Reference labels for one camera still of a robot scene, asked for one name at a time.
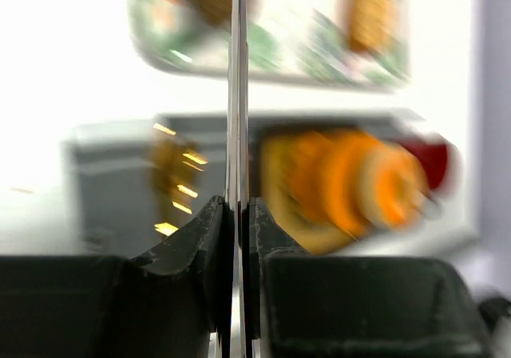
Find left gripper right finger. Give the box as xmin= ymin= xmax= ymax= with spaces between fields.
xmin=241 ymin=197 xmax=305 ymax=338

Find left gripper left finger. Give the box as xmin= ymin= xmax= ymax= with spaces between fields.
xmin=130 ymin=195 xmax=232 ymax=332

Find round orange bread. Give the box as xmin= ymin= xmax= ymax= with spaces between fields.
xmin=286 ymin=130 xmax=382 ymax=238

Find metal serving tongs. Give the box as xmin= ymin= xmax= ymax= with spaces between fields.
xmin=216 ymin=0 xmax=254 ymax=357

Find brown bread slice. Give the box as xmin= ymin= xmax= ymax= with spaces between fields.
xmin=346 ymin=0 xmax=395 ymax=54

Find square black gold plate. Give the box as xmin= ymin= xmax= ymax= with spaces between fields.
xmin=251 ymin=128 xmax=400 ymax=255

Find grey placemat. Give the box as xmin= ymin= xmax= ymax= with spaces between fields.
xmin=59 ymin=108 xmax=440 ymax=255

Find red cup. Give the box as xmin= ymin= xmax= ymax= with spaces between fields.
xmin=398 ymin=135 xmax=461 ymax=196

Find leaf-pattern serving tray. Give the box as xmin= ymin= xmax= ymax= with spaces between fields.
xmin=126 ymin=0 xmax=410 ymax=90

